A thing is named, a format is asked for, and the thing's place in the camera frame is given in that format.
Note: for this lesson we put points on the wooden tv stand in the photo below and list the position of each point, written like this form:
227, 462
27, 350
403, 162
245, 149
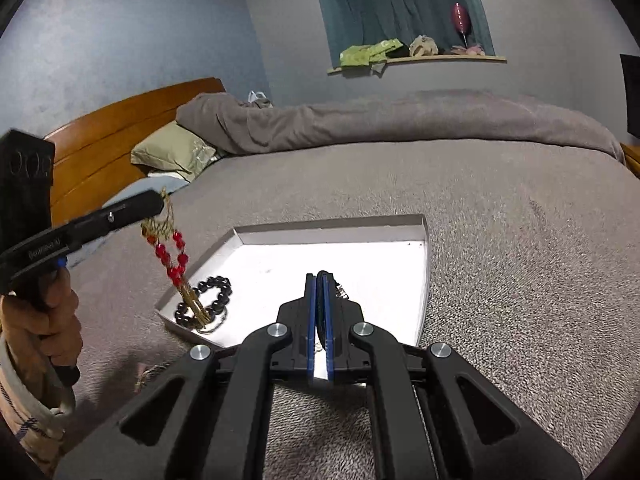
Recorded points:
632, 158

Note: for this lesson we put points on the rolled grey duvet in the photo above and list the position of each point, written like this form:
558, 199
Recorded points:
241, 128

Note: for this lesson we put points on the wooden headboard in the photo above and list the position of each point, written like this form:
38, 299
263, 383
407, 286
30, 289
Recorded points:
92, 153

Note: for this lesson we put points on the magenta glass ornament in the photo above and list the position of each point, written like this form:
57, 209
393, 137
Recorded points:
462, 22

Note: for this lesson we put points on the grey shallow cardboard tray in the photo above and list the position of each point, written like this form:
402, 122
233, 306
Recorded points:
382, 263

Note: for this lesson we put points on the pink cloth on sill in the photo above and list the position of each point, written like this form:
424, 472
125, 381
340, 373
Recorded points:
474, 50

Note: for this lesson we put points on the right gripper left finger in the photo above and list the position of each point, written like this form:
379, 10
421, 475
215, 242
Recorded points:
207, 415

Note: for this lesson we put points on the grey bedspread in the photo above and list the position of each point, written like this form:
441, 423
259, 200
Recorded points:
534, 280

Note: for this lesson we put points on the person's left hand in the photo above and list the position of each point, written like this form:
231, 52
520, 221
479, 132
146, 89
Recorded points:
36, 337

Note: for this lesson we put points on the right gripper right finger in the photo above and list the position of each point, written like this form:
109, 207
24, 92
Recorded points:
433, 415

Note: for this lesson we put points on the beige cloth on sill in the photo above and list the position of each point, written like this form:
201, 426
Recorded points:
423, 46

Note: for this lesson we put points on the wooden window sill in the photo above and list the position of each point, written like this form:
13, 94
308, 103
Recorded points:
379, 67

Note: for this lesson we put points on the olive green pillow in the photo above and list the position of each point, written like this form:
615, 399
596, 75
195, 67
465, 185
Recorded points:
174, 149

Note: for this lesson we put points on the person's left sleeve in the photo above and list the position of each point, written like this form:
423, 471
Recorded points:
36, 428

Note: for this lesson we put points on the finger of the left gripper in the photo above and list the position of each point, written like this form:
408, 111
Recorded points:
90, 227

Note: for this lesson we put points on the teal window curtain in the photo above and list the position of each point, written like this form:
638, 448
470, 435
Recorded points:
357, 22

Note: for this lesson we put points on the black flat television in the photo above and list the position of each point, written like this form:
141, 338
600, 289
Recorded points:
631, 73

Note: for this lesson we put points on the green cloth on sill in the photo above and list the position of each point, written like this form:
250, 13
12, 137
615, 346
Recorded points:
368, 54

